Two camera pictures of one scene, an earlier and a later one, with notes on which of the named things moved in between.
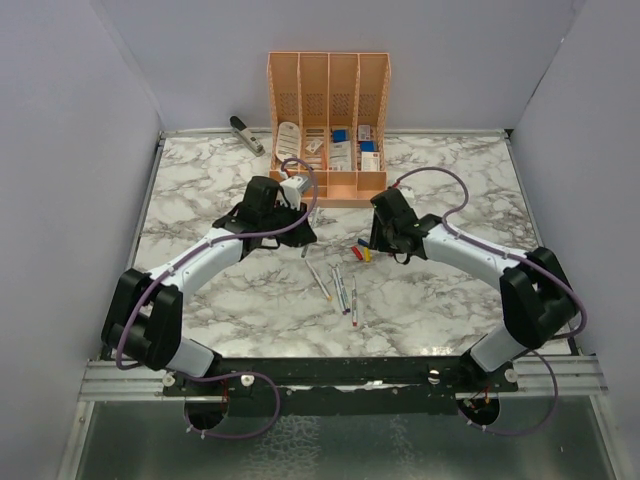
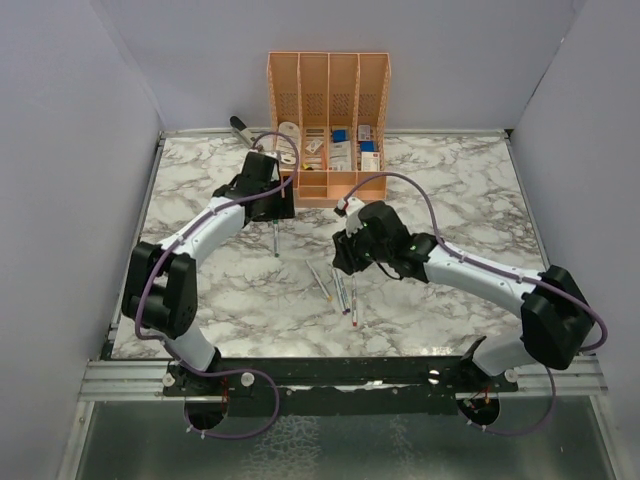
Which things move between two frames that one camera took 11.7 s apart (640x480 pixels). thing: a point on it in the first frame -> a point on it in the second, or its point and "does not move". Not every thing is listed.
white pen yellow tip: x=318 y=280 does not move
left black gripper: x=300 y=236 -> x=283 y=208
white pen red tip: x=354 y=303 does not move
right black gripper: x=378 y=242 -> x=346 y=256
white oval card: x=288 y=141 does not move
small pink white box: x=364 y=132 does not move
